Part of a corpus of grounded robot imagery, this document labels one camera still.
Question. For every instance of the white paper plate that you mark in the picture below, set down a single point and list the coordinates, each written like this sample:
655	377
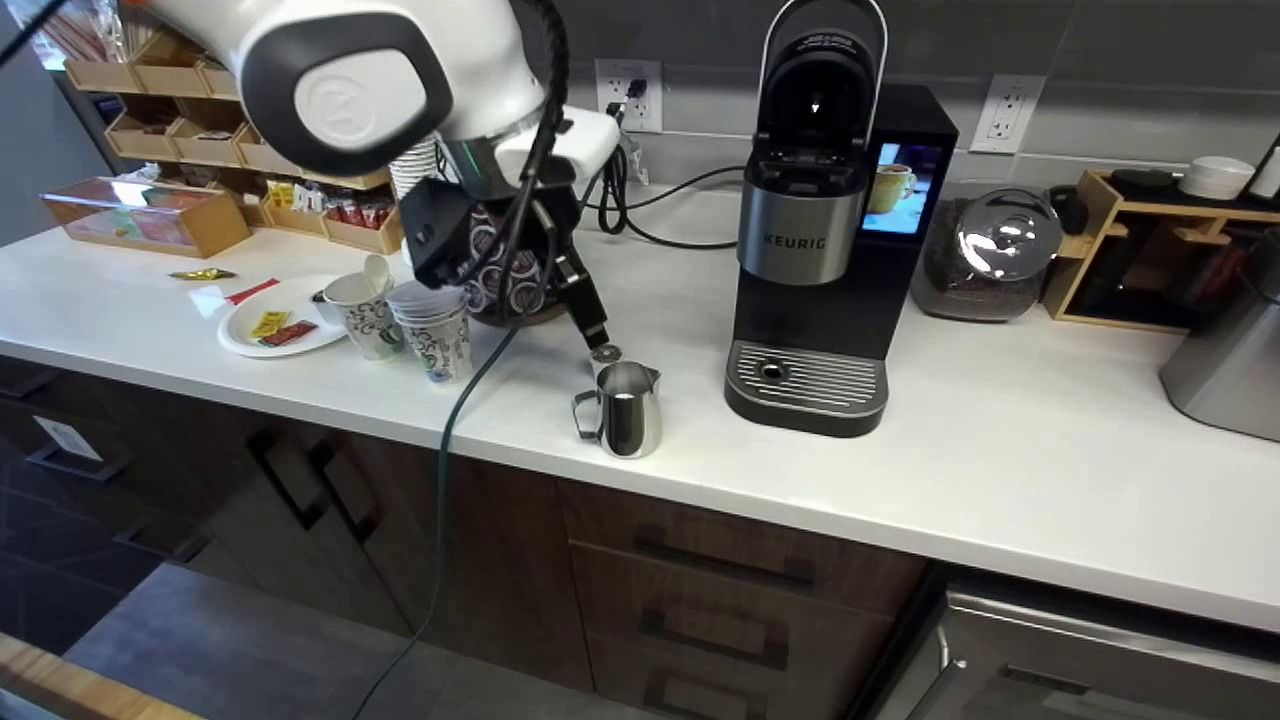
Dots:
244	339

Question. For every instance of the dark wood lower cabinet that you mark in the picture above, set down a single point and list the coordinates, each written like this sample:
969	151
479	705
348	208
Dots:
523	563

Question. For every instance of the wooden countertop organizer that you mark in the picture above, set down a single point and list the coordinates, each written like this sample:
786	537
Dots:
1107	212

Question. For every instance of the wooden condiment rack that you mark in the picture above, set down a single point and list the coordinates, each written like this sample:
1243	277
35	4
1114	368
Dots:
175	140

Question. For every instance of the light wooden edge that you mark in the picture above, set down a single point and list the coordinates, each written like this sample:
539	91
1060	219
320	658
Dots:
65	683

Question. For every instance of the white bowl with yellow item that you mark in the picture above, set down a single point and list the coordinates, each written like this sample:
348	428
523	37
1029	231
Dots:
363	318

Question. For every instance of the stainless dishwasher front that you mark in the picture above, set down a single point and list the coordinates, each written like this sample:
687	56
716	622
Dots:
1081	663

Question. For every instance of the upright patterned paper cup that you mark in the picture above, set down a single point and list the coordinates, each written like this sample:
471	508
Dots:
443	342

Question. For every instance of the silver milk jar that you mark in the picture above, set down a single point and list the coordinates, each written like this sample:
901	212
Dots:
625	414

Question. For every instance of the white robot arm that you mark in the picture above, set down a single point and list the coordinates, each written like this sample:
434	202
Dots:
347	81

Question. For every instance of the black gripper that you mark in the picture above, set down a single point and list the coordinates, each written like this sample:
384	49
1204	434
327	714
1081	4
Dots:
570	280

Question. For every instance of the loose red packet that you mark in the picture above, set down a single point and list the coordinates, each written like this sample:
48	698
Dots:
251	288

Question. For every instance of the red ketchup packet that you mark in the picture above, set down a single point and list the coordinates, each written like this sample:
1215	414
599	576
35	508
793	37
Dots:
291	332

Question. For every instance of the low wooden packet box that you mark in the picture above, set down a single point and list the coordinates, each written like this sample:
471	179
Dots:
203	223

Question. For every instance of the white round lid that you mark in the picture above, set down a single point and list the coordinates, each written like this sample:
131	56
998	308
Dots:
1218	179

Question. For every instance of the shiny silver lidded container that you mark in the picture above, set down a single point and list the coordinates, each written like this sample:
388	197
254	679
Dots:
985	254

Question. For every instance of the loose yellow packet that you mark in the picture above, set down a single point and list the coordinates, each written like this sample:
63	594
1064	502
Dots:
203	273

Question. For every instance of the black silver coffee machine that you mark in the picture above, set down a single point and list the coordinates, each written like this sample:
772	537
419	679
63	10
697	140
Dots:
826	243

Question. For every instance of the empty white wall outlet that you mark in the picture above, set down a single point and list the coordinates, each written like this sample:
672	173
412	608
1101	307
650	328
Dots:
1006	114

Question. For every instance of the white wall outlet with plug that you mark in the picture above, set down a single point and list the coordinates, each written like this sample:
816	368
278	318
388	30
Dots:
643	97

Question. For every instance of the stainless steel appliance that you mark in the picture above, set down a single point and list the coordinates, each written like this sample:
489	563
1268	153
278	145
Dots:
1235	367

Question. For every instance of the yellow mustard packet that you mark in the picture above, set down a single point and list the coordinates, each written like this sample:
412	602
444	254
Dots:
269	321

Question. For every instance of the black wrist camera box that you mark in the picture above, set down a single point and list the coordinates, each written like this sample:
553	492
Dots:
436	233

